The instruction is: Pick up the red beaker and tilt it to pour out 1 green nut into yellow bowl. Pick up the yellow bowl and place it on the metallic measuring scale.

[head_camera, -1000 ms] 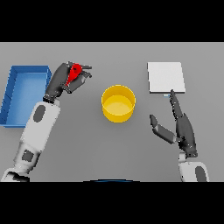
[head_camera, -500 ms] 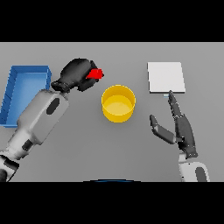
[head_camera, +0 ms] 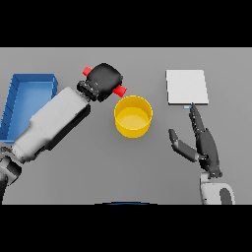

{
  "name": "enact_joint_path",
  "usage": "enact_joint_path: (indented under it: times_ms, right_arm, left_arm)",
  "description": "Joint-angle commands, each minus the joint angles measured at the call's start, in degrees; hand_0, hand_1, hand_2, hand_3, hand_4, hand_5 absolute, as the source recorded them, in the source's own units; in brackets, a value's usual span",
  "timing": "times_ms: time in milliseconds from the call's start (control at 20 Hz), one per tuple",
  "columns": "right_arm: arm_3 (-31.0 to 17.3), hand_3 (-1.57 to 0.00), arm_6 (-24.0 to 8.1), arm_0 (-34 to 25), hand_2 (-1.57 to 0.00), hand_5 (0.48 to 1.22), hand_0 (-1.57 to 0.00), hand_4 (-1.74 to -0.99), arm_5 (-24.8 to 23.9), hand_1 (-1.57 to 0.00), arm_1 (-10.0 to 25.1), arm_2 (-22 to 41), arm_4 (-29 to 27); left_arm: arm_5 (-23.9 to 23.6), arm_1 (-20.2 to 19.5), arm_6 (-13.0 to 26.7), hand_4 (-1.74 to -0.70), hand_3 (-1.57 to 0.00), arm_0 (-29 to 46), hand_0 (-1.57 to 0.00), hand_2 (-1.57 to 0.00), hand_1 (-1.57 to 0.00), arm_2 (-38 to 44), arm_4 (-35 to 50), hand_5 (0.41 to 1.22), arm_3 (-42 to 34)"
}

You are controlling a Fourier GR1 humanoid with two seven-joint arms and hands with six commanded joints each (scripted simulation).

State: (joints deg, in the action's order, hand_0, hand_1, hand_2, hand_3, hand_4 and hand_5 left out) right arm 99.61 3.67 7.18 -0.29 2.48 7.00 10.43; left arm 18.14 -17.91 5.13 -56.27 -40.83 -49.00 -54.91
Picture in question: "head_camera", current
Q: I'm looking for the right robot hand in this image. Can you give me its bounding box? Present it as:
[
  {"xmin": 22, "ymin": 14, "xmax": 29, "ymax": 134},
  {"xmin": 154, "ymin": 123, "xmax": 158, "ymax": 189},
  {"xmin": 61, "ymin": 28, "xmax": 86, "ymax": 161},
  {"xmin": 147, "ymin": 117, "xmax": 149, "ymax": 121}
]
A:
[{"xmin": 167, "ymin": 102, "xmax": 223, "ymax": 179}]

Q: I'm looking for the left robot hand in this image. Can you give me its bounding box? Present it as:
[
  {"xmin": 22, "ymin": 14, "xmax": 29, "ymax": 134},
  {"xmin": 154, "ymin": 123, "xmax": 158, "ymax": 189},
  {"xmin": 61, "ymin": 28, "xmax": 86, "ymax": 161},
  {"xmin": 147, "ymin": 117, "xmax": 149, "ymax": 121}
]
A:
[{"xmin": 76, "ymin": 62, "xmax": 124, "ymax": 103}]

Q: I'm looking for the red beaker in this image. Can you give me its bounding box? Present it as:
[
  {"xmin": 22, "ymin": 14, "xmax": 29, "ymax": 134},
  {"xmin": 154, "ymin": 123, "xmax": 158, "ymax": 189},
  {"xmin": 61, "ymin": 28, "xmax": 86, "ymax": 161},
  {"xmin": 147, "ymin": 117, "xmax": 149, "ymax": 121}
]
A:
[{"xmin": 82, "ymin": 66, "xmax": 128, "ymax": 98}]

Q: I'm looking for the yellow bowl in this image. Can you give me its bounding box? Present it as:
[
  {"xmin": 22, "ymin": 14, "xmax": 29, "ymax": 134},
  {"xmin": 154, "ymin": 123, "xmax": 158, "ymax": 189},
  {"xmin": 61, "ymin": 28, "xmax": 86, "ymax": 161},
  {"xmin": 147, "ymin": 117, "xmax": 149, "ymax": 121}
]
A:
[{"xmin": 113, "ymin": 94, "xmax": 154, "ymax": 139}]

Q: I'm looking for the pale square scale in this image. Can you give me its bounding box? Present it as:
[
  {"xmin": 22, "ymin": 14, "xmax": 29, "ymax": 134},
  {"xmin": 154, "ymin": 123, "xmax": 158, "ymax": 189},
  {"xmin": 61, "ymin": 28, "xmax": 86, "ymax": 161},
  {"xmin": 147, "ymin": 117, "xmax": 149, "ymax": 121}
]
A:
[{"xmin": 164, "ymin": 69, "xmax": 210, "ymax": 106}]

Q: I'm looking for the blue tray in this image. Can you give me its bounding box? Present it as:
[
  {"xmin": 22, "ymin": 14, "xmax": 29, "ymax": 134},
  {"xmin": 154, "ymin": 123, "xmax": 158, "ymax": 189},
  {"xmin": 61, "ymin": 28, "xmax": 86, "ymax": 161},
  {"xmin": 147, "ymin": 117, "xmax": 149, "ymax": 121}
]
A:
[{"xmin": 0, "ymin": 73, "xmax": 59, "ymax": 145}]

